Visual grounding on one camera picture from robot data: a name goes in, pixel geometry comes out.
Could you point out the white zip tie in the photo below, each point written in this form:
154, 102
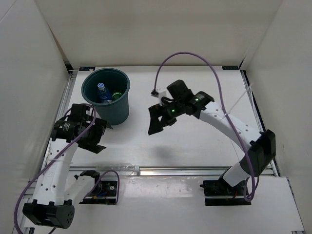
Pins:
243, 94

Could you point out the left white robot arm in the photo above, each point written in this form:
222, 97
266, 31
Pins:
53, 205

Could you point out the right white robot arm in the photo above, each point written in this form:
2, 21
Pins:
259, 147

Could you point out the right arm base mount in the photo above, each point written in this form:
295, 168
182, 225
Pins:
217, 194

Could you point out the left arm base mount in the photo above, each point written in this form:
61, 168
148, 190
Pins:
106, 193

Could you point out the blue label plastic bottle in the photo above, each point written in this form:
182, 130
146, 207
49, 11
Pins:
103, 93

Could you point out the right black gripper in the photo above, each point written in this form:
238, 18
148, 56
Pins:
155, 125

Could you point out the dark green plastic bin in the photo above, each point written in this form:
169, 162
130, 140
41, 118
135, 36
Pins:
115, 112

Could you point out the green plastic bottle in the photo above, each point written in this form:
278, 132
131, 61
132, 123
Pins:
116, 96

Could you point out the clear plastic bottle white cap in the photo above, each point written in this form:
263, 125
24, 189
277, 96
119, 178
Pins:
124, 169

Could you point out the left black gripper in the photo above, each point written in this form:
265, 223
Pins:
99, 126

